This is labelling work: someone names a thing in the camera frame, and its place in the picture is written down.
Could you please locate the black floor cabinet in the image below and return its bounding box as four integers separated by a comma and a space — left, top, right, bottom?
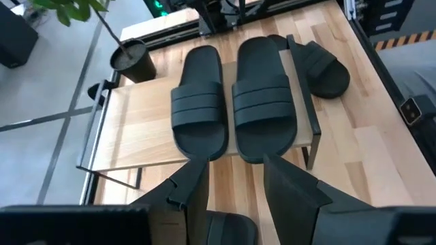
0, 1, 40, 69

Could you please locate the yellow black hazard tape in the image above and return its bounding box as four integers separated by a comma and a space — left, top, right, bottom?
373, 29, 436, 51

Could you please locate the black vented equipment box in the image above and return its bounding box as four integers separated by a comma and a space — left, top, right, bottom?
356, 0, 416, 37

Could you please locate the black rubber slide sandal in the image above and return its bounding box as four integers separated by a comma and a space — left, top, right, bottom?
170, 45, 230, 163
204, 210, 259, 245
231, 36, 299, 165
267, 33, 352, 100

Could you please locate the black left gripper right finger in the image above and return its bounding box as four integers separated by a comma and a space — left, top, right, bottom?
263, 154, 436, 245

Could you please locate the green plant in black pot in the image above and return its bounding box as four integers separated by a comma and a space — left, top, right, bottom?
29, 0, 157, 84

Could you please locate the black round knob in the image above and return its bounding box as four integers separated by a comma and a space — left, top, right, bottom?
87, 80, 116, 107

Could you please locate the wooden shelf black metal frame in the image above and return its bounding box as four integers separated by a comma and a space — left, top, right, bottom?
76, 33, 323, 191

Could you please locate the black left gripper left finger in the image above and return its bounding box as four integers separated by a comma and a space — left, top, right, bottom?
0, 156, 210, 245

